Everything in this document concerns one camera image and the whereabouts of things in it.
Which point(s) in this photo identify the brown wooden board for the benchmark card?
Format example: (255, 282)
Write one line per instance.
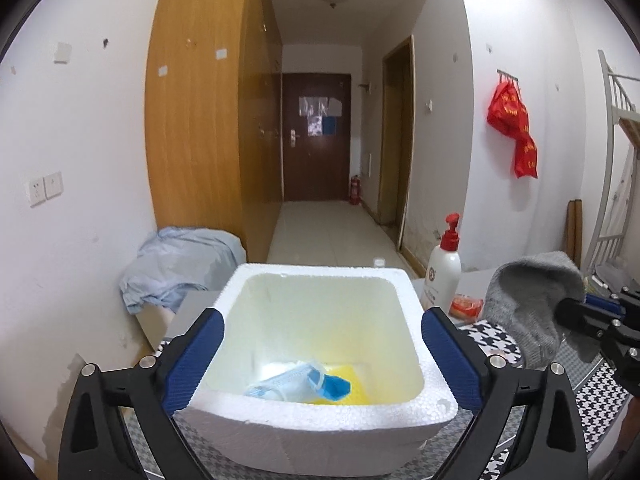
(573, 235)

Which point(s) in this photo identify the white wall plate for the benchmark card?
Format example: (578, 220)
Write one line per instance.
(62, 52)

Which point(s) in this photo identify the red fire extinguisher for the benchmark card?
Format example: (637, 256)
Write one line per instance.
(354, 191)

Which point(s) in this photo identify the metal wall hook rack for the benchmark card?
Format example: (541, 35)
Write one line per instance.
(507, 75)

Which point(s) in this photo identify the white metal bunk bed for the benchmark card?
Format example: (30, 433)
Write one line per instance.
(627, 130)

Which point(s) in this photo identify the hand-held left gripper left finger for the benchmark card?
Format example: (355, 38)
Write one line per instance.
(195, 360)

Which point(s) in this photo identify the yellow foam net sleeve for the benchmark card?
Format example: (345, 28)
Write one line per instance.
(359, 385)

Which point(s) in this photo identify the red plastic bag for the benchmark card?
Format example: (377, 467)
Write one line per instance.
(510, 115)

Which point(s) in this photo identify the wooden wardrobe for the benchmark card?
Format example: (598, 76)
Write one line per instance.
(200, 110)

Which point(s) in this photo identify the gray sock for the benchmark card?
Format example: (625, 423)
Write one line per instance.
(530, 300)

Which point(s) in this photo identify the white wall switch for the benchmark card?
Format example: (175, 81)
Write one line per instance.
(53, 185)

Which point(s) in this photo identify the black white houndstooth tablecloth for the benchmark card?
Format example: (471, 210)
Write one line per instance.
(595, 400)

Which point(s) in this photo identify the white pump bottle red cap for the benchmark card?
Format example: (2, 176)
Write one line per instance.
(442, 280)

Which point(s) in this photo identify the red plastic packet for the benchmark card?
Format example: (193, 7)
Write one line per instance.
(466, 308)

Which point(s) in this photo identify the blue face mask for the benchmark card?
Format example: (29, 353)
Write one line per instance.
(285, 385)
(336, 386)

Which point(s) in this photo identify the dark brown entrance door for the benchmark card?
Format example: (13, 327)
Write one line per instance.
(315, 170)

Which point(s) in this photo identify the white foam box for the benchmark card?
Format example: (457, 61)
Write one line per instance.
(320, 320)

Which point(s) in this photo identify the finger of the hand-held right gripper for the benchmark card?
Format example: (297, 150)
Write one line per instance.
(580, 317)
(602, 304)

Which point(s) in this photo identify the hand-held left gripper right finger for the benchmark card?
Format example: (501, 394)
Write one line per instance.
(452, 360)

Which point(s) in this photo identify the light blue crumpled cloth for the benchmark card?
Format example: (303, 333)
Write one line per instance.
(180, 265)

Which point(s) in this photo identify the white paper notice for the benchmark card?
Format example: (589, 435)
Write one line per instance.
(312, 105)

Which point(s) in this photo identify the blue paper notice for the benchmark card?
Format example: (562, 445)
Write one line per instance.
(329, 125)

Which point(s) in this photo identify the white wall socket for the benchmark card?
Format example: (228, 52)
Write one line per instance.
(35, 191)

